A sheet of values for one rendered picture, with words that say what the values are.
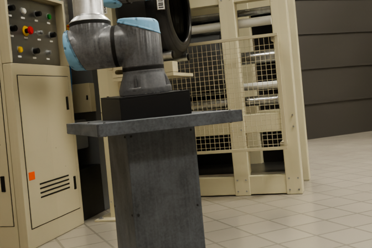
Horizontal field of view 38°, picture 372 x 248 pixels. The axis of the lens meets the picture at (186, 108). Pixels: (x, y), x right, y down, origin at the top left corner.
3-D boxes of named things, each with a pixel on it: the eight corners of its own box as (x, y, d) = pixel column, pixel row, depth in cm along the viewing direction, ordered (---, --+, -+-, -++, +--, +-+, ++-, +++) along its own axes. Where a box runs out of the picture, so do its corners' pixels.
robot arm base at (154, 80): (180, 90, 190) (177, 62, 190) (130, 96, 182) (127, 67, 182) (160, 91, 208) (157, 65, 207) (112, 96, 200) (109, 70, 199)
